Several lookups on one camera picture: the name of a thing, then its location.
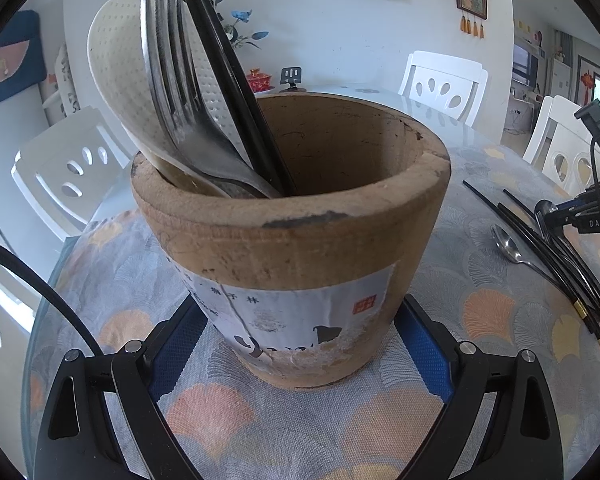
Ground blue cloth cover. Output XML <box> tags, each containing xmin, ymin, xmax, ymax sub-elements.
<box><xmin>0</xmin><ymin>9</ymin><xmax>48</xmax><ymax>113</ymax></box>

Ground metal spoon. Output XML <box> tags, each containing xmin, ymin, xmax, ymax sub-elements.
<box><xmin>490</xmin><ymin>224</ymin><xmax>571</xmax><ymax>293</ymax></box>

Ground silver fork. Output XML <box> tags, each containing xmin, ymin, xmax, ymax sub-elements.
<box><xmin>534</xmin><ymin>200</ymin><xmax>596</xmax><ymax>286</ymax></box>

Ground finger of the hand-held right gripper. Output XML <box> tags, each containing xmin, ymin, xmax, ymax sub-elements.
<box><xmin>552</xmin><ymin>175</ymin><xmax>600</xmax><ymax>213</ymax></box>
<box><xmin>544</xmin><ymin>210</ymin><xmax>600</xmax><ymax>234</ymax></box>

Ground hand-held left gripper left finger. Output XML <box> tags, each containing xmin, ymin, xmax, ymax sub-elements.
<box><xmin>32</xmin><ymin>295</ymin><xmax>208</xmax><ymax>480</ymax></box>

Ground bamboo utensil holder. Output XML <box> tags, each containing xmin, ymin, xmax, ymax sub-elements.
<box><xmin>130</xmin><ymin>91</ymin><xmax>452</xmax><ymax>391</ymax></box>

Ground orange hanging tassels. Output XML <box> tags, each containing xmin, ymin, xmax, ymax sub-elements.
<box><xmin>460</xmin><ymin>16</ymin><xmax>486</xmax><ymax>39</ymax></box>

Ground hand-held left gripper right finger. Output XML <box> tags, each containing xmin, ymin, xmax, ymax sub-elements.
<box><xmin>395</xmin><ymin>295</ymin><xmax>566</xmax><ymax>480</ymax></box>

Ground blue artificial flowers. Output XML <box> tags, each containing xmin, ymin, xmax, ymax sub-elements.
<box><xmin>212</xmin><ymin>0</ymin><xmax>271</xmax><ymax>53</ymax></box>

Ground television screen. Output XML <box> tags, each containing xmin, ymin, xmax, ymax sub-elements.
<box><xmin>511</xmin><ymin>42</ymin><xmax>540</xmax><ymax>90</ymax></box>

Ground metal fork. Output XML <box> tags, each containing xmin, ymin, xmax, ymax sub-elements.
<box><xmin>172</xmin><ymin>0</ymin><xmax>261</xmax><ymax>181</ymax></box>
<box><xmin>139</xmin><ymin>0</ymin><xmax>281</xmax><ymax>200</ymax></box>

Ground white rice paddle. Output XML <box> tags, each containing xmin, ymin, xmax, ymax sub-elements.
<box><xmin>86</xmin><ymin>0</ymin><xmax>261</xmax><ymax>196</ymax></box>

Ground red lidded tea cup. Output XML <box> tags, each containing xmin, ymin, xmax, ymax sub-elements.
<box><xmin>245</xmin><ymin>67</ymin><xmax>273</xmax><ymax>93</ymax></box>

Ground black phone stand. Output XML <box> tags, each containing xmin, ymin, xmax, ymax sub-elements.
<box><xmin>279</xmin><ymin>66</ymin><xmax>306</xmax><ymax>92</ymax></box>

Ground grey fan-patterned placemat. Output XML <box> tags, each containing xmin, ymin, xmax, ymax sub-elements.
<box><xmin>25</xmin><ymin>140</ymin><xmax>600</xmax><ymax>480</ymax></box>

